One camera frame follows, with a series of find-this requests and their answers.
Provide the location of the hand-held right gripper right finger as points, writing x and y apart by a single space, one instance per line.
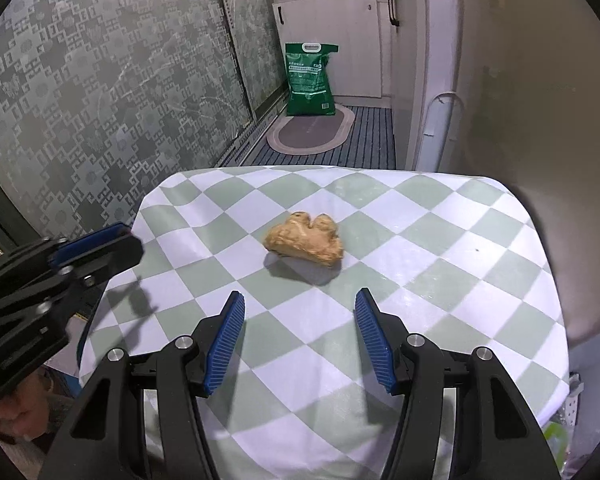
375 345

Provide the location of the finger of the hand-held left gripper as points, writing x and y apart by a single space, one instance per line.
115 260
90 245

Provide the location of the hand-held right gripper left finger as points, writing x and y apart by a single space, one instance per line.
225 350

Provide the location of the brown ginger root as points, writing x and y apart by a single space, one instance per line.
305 242

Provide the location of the clear plastic garbage bag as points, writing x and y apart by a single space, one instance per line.
562 435

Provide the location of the green white checkered tablecloth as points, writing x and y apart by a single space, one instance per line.
430 285

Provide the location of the patterned frosted glass door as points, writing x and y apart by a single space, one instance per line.
105 85
255 35

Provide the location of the striped grey floor mat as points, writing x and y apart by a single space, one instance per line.
375 145

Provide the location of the oval grey floor mat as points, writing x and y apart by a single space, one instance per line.
305 132

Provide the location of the green rice bag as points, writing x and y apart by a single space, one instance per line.
307 80

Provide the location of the white tall cabinet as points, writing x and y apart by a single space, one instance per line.
410 60

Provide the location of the white kitchen base cabinet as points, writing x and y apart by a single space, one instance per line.
340 35

